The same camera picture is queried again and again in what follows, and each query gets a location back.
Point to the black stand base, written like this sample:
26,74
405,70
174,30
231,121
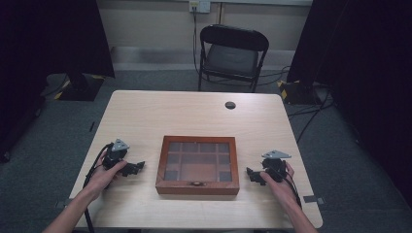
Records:
82,87
299,92

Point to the person's right hand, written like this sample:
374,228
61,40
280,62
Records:
280,189

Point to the black folding chair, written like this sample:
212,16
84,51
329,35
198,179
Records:
231,58

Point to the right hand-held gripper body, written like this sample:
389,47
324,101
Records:
275,166

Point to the white wall socket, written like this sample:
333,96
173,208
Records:
199,5

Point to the dark curtain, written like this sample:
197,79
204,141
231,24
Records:
362,81

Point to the wooden box with glass lid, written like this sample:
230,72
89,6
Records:
197,165

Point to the person's left hand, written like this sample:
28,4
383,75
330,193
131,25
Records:
103,176

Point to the grey tape strip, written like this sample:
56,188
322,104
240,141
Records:
63,203
313,199

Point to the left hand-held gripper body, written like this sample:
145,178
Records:
114,157

